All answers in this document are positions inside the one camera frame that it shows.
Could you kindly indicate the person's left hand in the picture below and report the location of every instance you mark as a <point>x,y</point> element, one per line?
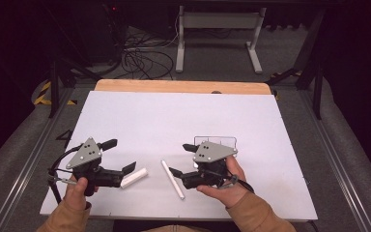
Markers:
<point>77,193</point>

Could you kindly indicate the person's right hand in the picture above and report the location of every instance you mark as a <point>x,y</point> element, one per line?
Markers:
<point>232,195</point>

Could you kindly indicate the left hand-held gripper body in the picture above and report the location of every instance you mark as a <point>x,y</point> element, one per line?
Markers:
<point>85,154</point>

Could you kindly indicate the black metal stand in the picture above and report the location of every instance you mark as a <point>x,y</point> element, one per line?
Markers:
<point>54,87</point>
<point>312,64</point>

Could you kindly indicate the yellow black hazard tape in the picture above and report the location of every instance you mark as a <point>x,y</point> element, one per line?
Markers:
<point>43,93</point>

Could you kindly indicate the white cylinder glue stick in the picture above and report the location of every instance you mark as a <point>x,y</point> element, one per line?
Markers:
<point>134,178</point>

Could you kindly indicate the white marker pen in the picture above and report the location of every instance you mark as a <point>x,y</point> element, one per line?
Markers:
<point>173,181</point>

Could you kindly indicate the white board sheet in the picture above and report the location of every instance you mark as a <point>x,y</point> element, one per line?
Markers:
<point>174,122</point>

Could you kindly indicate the white metal table frame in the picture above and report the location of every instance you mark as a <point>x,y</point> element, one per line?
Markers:
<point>219,20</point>

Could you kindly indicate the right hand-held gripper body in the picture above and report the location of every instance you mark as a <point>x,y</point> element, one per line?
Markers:
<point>214,152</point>

